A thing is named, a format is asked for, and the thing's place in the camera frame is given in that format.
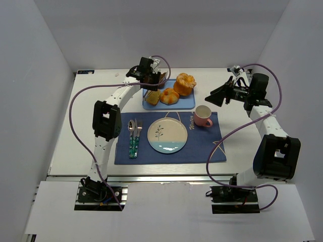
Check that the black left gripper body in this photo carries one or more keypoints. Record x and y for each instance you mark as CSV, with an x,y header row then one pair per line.
x,y
153,82

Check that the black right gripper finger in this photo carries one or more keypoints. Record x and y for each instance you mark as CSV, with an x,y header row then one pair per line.
x,y
221,89
216,99

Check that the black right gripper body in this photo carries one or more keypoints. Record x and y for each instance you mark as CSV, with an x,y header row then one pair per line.
x,y
227,92

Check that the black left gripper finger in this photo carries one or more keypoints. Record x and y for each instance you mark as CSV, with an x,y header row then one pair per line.
x,y
149,86
159,78

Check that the brown chocolate croissant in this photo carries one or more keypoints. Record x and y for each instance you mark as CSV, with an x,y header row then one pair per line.
x,y
160,86

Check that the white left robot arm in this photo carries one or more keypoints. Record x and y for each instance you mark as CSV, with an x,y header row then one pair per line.
x,y
107,122

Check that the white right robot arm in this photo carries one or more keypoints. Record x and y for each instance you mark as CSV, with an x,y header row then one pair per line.
x,y
277,155

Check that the yellow bread slice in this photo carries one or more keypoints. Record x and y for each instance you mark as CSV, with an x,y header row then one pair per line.
x,y
153,98

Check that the pink mug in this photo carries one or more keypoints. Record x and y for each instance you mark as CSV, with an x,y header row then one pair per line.
x,y
202,116

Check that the orange striped round bun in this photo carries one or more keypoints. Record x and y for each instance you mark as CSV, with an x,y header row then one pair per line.
x,y
169,96

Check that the sugar-topped tall orange bun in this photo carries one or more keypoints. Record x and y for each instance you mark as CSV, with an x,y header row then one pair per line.
x,y
184,84

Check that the light blue tray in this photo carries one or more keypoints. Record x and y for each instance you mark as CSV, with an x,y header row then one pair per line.
x,y
184,103

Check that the blue cloth placemat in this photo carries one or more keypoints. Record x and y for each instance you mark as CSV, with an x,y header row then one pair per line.
x,y
200,140

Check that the cream and blue plate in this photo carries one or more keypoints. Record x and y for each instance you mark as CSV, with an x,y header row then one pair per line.
x,y
167,135

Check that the blue label sticker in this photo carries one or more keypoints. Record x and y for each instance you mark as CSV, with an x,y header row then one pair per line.
x,y
85,72

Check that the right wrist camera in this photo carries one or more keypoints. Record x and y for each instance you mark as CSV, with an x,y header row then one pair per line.
x,y
237,71

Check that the fork with green handle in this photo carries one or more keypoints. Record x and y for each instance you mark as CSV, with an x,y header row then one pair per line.
x,y
140,126

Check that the spoon with green handle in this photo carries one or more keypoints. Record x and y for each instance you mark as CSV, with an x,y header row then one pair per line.
x,y
131,128

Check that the knife with green handle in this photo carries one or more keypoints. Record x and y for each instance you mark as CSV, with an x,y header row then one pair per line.
x,y
134,139

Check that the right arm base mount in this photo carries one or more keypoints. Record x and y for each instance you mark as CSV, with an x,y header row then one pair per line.
x,y
226,200

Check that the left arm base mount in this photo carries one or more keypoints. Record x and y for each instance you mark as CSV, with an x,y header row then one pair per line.
x,y
96,196

